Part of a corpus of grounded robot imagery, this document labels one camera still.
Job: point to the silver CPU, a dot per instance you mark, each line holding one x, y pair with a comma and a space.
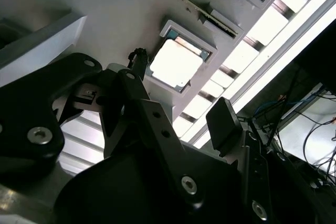
176, 64

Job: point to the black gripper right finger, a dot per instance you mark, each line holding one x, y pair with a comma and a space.
223, 124

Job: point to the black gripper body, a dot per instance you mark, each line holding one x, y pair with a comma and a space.
118, 195

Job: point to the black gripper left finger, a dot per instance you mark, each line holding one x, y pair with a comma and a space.
26, 103

